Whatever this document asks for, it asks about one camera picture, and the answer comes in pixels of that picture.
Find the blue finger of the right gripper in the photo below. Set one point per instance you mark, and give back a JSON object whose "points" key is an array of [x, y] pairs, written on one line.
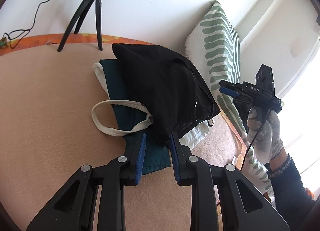
{"points": [[228, 92], [229, 85]]}

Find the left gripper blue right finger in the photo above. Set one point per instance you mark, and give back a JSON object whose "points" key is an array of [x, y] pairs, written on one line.
{"points": [[243, 207]]}

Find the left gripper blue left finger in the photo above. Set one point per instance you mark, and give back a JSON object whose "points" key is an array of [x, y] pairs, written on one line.
{"points": [[73, 206]]}

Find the black t-shirt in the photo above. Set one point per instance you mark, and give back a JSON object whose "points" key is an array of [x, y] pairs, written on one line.
{"points": [[168, 85]]}

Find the right forearm dark sleeve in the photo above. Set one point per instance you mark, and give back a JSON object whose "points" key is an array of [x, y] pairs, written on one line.
{"points": [[293, 201]]}

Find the right white knit glove hand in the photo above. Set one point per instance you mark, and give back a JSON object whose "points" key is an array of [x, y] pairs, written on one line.
{"points": [[265, 138]]}

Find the green patterned white pillow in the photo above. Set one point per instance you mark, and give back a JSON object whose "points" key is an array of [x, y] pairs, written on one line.
{"points": [[213, 47]]}

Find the white folded garment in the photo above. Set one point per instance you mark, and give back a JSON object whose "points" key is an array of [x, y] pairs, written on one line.
{"points": [[195, 136]]}

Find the dark teal folded garment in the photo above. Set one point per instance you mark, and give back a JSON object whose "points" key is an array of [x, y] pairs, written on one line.
{"points": [[156, 155]]}

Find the beige fleece blanket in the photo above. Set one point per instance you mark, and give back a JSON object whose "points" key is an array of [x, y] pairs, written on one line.
{"points": [[47, 133]]}

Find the orange floral bedsheet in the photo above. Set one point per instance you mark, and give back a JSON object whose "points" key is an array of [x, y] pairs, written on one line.
{"points": [[54, 39]]}

